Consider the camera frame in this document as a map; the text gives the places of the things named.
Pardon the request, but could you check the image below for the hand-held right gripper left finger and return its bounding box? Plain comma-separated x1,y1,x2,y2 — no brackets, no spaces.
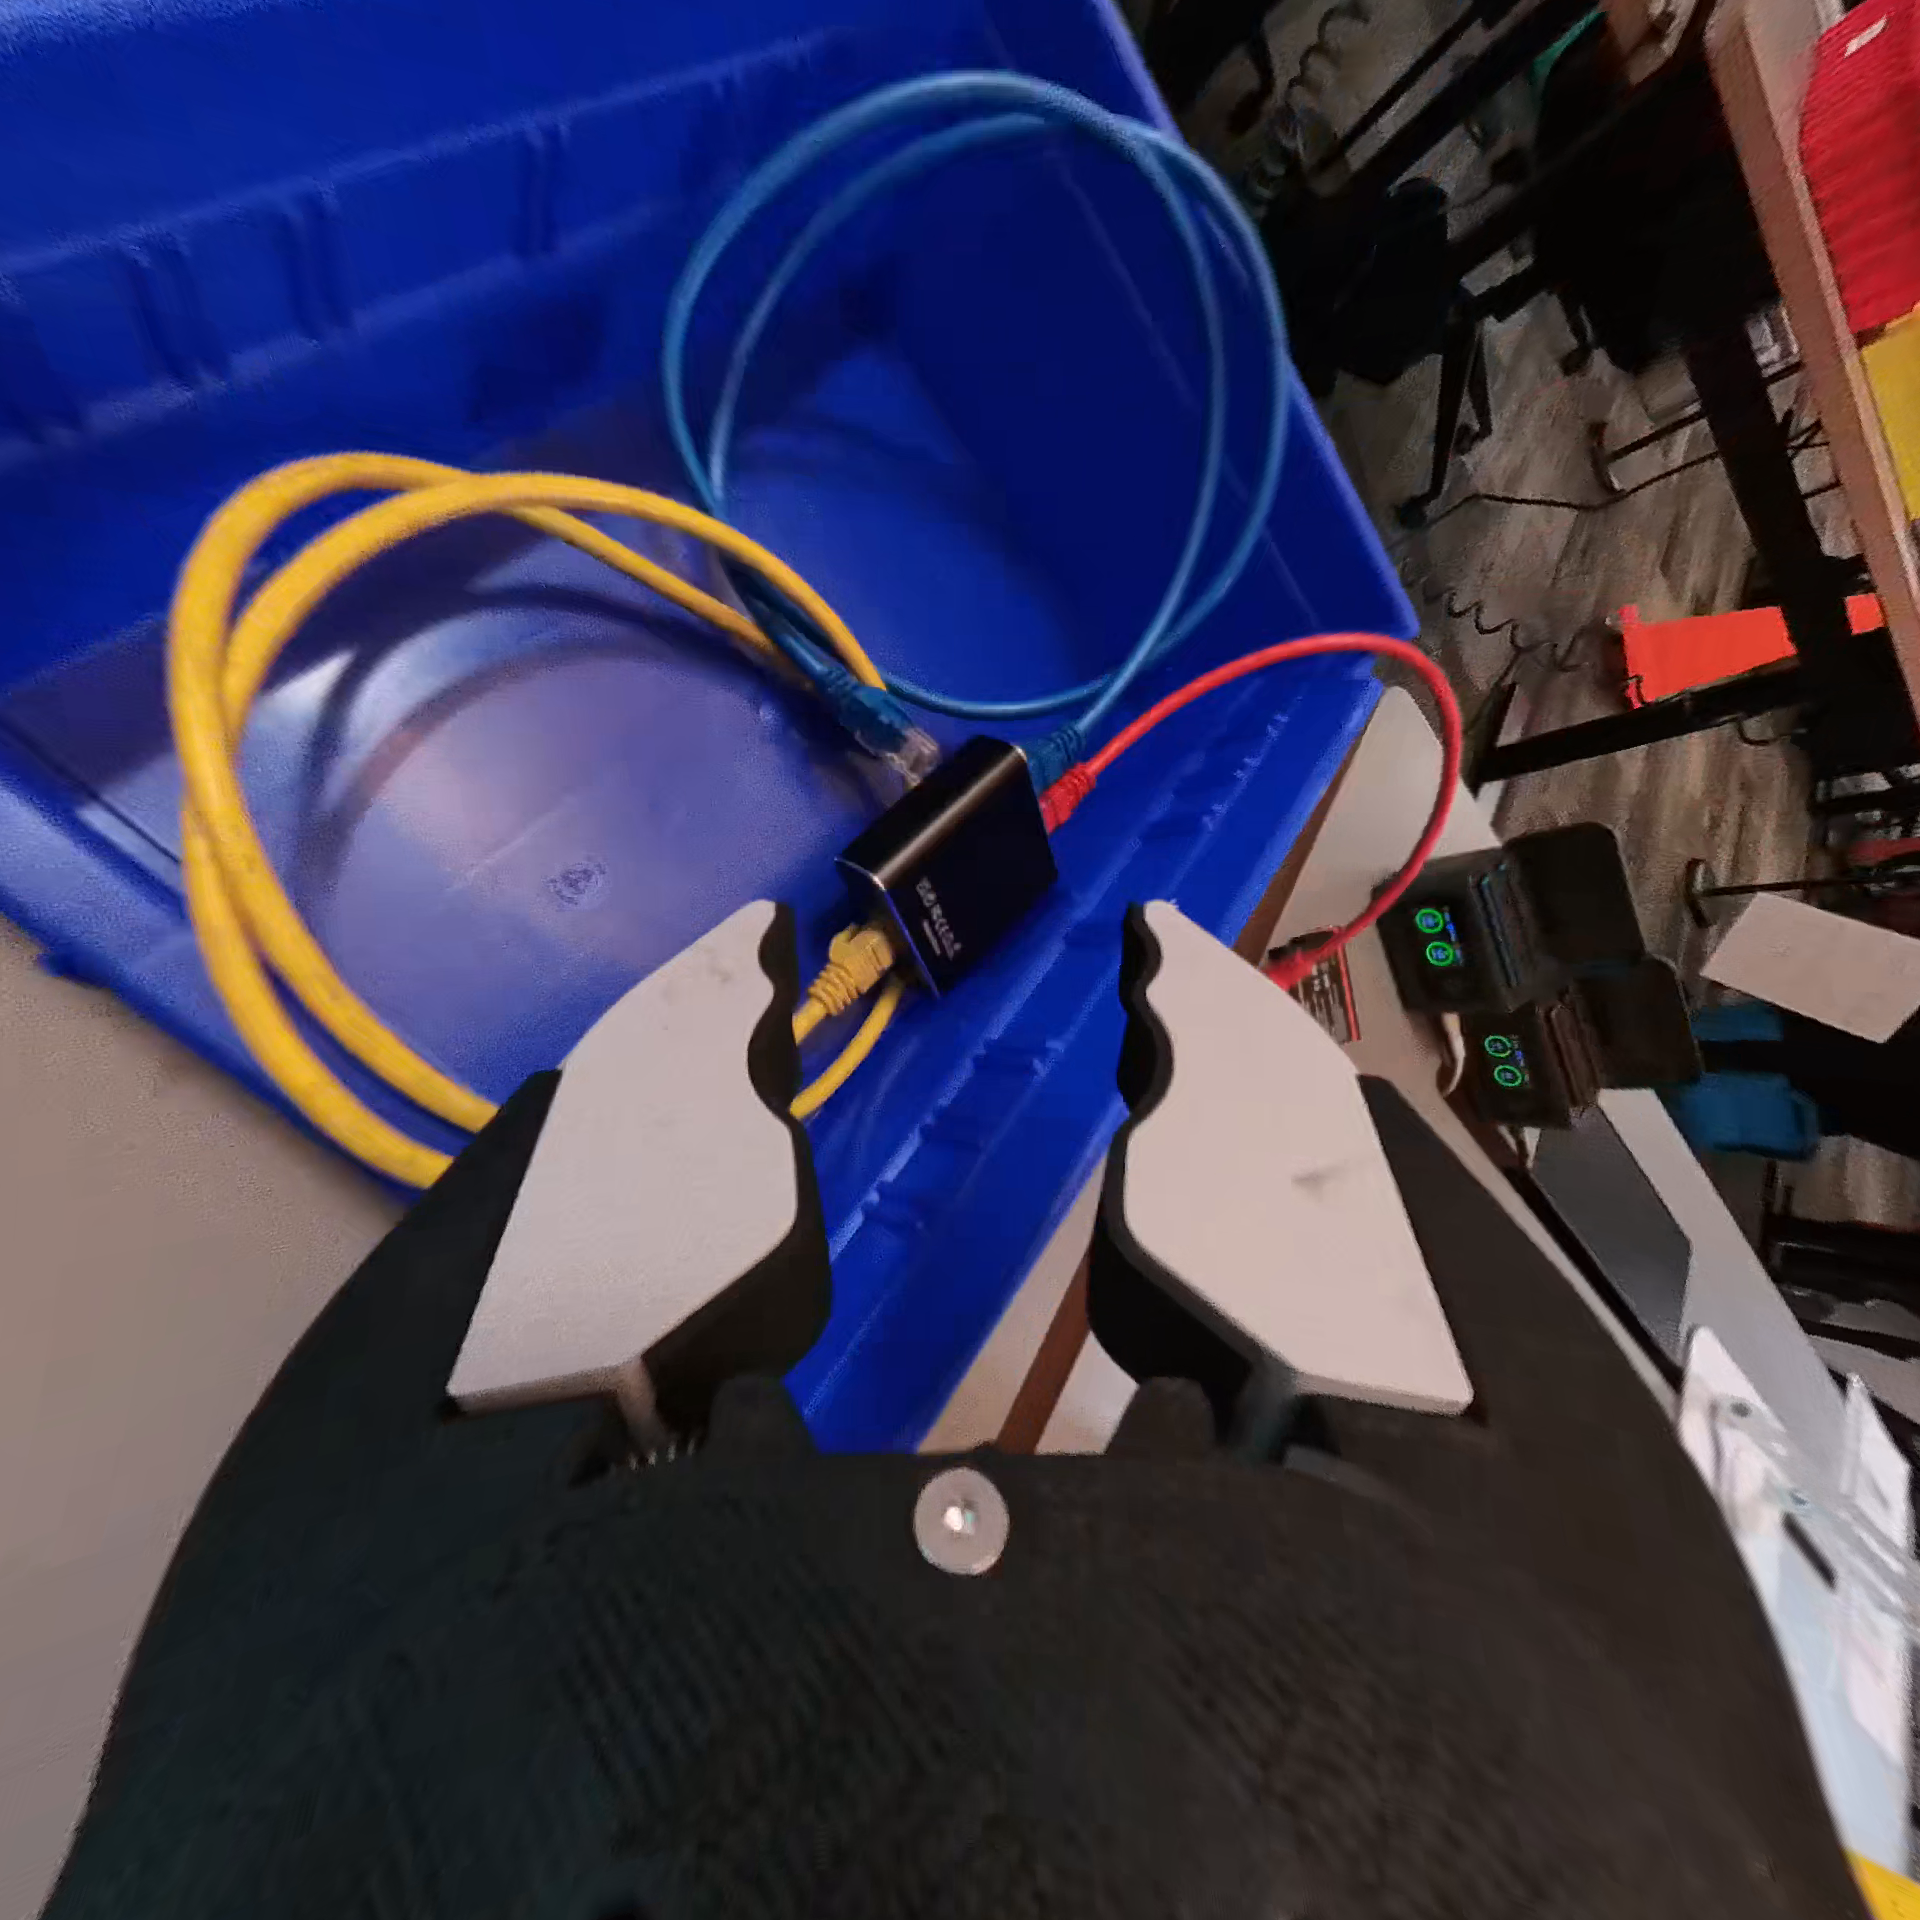
446,900,837,1457

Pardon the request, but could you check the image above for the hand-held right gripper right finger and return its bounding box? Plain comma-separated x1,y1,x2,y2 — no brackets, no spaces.
1088,900,1474,1463

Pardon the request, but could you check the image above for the red network cable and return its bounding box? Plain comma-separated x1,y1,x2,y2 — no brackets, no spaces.
1037,633,1466,992

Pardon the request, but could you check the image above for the black network adapter box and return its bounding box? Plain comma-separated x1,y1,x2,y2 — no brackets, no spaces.
833,736,1061,1002

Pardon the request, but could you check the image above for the yellow network cable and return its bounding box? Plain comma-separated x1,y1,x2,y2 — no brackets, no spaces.
166,453,941,1187

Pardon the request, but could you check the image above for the blue network cable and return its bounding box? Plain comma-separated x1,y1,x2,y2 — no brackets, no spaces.
663,73,1293,794

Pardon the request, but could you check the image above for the blue plastic bin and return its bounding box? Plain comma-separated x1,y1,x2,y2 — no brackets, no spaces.
0,0,1419,1453

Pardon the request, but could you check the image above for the red label tag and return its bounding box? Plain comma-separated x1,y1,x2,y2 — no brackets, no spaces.
1266,929,1363,1047

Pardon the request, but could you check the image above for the black battery charger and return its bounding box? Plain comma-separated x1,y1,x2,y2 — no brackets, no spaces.
1379,823,1648,1014
1458,959,1704,1128

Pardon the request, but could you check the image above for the white panel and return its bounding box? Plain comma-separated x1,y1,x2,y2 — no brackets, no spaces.
1702,892,1920,1047

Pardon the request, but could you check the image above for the instruction sheet on stand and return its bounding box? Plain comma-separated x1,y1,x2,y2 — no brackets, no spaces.
1671,1318,1920,1878

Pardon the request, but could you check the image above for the black chair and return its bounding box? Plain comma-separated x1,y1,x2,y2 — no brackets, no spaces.
1333,176,1504,530

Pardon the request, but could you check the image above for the small yellow plastic bin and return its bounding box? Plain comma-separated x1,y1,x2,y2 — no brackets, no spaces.
1860,308,1920,520

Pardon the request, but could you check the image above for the long wooden table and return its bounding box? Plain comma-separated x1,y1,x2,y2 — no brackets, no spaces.
1707,0,1920,708

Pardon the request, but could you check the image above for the small red plastic bin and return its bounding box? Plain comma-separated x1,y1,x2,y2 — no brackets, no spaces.
1798,0,1920,337

